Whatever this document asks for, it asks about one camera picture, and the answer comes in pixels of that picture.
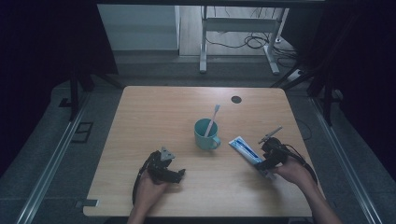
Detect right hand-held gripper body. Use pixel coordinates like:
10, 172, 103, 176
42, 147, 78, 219
257, 125, 291, 171

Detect black metal stand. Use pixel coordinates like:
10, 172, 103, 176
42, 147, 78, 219
58, 66, 125, 122
270, 60, 344, 127

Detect white desk frame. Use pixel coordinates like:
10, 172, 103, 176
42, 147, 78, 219
199, 6, 290, 76

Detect dark curtain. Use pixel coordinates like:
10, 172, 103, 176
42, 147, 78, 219
281, 0, 396, 183
0, 0, 120, 176

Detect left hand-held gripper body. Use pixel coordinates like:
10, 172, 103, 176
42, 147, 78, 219
145, 146, 177, 185

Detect pink toothbrush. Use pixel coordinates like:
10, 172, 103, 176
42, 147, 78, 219
204, 104, 221, 139

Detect blue white toothpaste tube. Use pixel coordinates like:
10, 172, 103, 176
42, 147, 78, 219
228, 135, 277, 181

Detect person's left hand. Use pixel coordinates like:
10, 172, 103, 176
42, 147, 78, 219
133, 170, 171, 217

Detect person's right hand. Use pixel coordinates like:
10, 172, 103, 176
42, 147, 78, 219
271, 154, 313, 189

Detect black floor cables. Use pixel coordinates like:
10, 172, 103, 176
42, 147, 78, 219
205, 7, 301, 68

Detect white partition panel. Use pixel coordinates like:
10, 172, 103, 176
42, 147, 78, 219
96, 4, 181, 51

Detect teal mug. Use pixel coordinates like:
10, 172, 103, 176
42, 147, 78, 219
193, 118, 222, 152

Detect thin black floor cable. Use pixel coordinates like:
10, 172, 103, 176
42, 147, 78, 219
294, 118, 313, 141

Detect metal floor rail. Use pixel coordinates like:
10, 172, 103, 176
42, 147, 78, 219
14, 92, 92, 224
309, 96, 376, 224

